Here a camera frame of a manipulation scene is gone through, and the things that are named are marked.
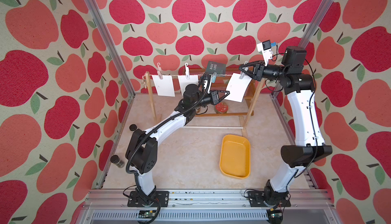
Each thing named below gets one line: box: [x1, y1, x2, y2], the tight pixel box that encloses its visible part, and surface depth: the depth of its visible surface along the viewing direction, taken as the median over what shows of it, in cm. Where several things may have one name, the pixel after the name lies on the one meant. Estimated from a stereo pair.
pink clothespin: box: [156, 62, 163, 80], surface depth 68 cm
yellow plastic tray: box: [219, 133, 251, 180], surface depth 89 cm
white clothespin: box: [185, 62, 190, 80], surface depth 67 cm
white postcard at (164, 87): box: [151, 74, 176, 97], surface depth 74 cm
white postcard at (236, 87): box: [225, 72, 253, 103], surface depth 71 cm
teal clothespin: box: [211, 72, 218, 83], surface depth 67 cm
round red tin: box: [214, 101, 229, 114], surface depth 110 cm
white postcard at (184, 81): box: [177, 74, 199, 96], surface depth 70 cm
